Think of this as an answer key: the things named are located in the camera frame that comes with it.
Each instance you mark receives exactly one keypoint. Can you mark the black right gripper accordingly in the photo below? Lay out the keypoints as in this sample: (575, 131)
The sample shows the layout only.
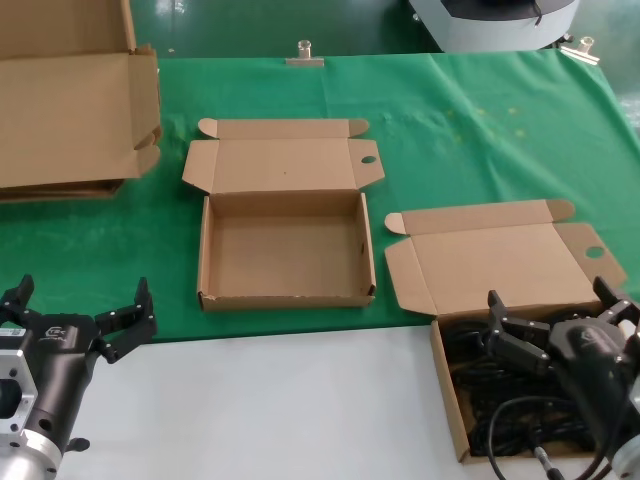
(590, 360)

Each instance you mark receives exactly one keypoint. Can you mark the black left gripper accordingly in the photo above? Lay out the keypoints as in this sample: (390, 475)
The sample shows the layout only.
(60, 360)

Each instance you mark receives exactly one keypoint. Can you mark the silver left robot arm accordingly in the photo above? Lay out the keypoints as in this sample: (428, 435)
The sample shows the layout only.
(25, 460)

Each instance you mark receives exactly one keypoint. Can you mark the open brown cardboard box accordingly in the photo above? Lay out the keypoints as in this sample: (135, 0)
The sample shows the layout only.
(500, 260)
(285, 250)

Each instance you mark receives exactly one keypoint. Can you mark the large open cardboard box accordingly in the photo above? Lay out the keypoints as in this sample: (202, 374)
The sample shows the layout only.
(65, 110)
(75, 184)

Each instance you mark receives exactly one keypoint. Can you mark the small black clamp lever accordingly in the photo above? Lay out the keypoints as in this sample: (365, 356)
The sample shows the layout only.
(80, 444)

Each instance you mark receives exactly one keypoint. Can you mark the green table cloth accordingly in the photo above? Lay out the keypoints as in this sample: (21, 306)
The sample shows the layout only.
(450, 175)

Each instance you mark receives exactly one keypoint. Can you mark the silver binder clip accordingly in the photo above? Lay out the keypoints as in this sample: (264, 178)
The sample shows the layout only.
(582, 50)
(305, 61)

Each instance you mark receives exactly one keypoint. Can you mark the white wheeled humanoid robot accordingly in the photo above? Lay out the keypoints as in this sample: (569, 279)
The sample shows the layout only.
(500, 30)

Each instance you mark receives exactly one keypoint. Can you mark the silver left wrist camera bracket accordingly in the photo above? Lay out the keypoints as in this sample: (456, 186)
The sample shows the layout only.
(15, 365)

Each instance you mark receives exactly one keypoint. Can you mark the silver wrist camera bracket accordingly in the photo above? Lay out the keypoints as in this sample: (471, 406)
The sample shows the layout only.
(15, 365)
(636, 380)

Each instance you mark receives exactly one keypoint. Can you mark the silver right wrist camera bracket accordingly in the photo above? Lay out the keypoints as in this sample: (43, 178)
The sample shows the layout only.
(636, 380)

